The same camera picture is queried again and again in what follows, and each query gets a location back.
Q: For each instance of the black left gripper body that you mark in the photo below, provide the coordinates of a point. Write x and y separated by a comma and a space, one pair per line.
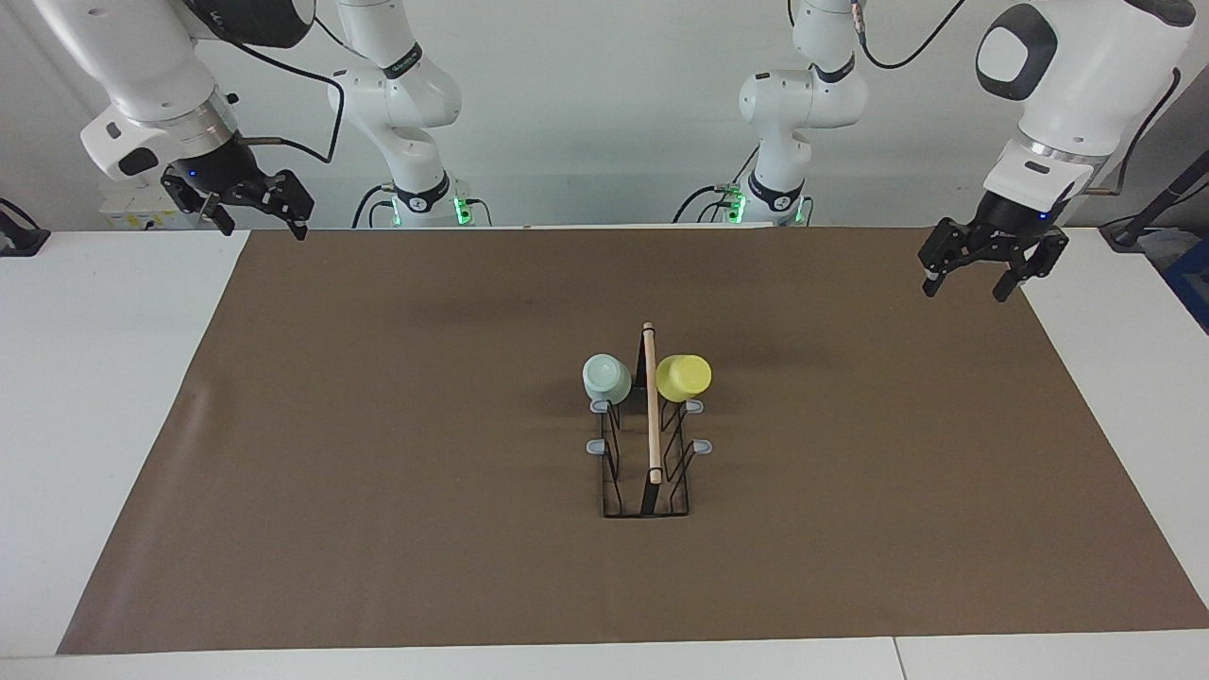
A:
1013, 222

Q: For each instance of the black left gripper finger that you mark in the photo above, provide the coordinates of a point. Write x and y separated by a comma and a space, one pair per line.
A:
949, 247
1039, 257

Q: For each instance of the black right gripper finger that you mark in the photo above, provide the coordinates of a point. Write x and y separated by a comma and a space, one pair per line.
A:
293, 200
189, 198

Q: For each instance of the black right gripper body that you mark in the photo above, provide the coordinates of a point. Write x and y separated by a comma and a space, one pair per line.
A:
215, 178

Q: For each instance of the yellow plastic cup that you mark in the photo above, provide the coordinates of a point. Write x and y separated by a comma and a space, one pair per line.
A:
682, 378

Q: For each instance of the green plastic cup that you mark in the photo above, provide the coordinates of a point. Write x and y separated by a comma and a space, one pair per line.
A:
606, 380

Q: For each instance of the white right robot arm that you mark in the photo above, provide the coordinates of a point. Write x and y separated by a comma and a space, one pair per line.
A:
132, 57

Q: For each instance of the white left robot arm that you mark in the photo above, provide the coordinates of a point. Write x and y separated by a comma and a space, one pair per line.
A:
1086, 85

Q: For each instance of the white power strip box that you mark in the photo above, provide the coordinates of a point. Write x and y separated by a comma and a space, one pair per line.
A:
127, 215

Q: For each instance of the black pole stand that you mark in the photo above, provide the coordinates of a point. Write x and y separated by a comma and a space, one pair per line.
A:
1157, 208

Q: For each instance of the blue box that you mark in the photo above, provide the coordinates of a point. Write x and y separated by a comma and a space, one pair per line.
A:
1192, 283

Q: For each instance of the black table clamp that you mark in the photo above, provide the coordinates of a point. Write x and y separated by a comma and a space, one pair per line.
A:
19, 241

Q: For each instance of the brown table mat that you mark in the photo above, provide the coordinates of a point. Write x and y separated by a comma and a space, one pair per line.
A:
425, 529

